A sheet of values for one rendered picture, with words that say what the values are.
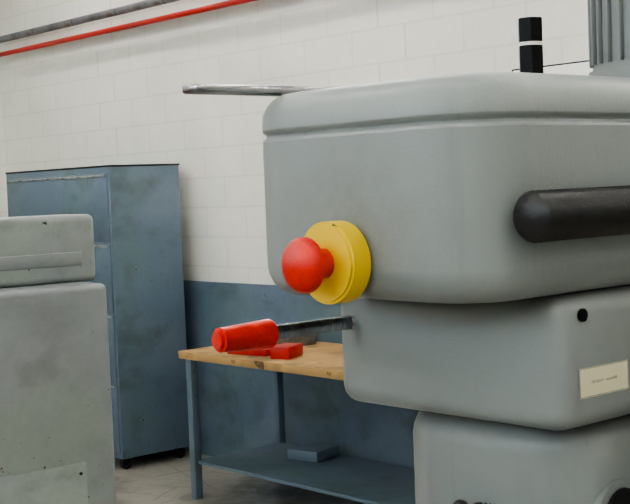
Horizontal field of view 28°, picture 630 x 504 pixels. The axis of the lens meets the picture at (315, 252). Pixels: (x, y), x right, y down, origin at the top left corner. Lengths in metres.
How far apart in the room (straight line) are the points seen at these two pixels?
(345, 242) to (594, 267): 0.18
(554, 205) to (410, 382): 0.25
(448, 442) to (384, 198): 0.25
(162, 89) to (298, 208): 7.96
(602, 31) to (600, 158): 0.33
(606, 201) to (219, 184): 7.55
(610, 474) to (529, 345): 0.14
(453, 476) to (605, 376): 0.17
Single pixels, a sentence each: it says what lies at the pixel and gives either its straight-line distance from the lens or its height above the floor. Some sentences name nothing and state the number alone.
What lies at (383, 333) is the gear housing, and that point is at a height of 1.69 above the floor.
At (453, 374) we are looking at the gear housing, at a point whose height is 1.67.
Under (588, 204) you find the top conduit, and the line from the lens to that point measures 0.86.
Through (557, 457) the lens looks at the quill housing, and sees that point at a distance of 0.99.
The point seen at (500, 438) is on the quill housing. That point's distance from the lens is 1.01.
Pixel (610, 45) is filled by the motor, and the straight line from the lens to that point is 1.23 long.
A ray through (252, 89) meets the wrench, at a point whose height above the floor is 1.89.
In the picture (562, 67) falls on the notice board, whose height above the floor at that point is 2.35.
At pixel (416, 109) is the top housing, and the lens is 0.86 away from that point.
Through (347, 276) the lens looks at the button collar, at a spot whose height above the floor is 1.75.
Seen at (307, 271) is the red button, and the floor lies 1.76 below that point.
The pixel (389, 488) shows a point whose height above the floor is 0.23.
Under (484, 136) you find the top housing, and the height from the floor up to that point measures 1.84.
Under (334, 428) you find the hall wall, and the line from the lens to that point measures 7.69.
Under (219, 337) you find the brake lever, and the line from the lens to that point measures 0.97.
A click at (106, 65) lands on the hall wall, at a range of 9.52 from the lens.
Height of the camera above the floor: 1.82
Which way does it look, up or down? 3 degrees down
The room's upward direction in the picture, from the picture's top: 2 degrees counter-clockwise
